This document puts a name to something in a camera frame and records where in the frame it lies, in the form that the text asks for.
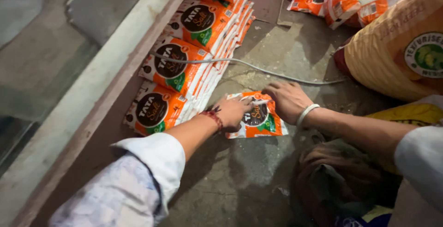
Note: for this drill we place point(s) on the person's right hand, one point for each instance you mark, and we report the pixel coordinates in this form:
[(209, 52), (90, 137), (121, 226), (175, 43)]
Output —
[(289, 101)]

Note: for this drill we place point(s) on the person's left hand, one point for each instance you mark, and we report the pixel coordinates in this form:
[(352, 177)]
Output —
[(231, 112)]

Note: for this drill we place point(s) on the person's right fingers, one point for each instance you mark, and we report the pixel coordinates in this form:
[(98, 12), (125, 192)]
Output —
[(271, 91)]

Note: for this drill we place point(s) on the single orange salt packet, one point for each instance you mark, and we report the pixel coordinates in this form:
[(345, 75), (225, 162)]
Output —
[(263, 123)]

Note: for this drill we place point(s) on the white bangle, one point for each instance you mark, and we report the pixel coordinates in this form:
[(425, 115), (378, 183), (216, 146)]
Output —
[(306, 113)]

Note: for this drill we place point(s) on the red thread wristband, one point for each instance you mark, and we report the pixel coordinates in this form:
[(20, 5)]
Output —
[(214, 119)]

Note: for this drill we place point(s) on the row of stacked orange packets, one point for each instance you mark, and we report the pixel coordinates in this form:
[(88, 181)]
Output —
[(193, 43)]

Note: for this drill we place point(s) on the large yellow woven sack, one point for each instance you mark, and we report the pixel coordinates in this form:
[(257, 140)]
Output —
[(387, 53)]

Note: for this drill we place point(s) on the yellow plastic bag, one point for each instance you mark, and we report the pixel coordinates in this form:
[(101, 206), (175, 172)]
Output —
[(412, 114)]

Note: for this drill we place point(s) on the blue and yellow packet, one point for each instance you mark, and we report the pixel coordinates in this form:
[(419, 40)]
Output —
[(363, 218)]

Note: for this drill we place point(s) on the person's white right sleeve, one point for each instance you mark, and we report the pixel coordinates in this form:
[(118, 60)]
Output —
[(420, 164)]

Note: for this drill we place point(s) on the person's white sleeve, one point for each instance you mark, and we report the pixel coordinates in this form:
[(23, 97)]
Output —
[(420, 164), (131, 185)]

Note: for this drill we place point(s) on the person's white left sleeve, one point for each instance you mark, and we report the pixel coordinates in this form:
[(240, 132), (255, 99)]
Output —
[(131, 185)]

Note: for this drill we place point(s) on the glass display counter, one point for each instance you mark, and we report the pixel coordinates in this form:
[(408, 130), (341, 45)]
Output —
[(52, 81)]

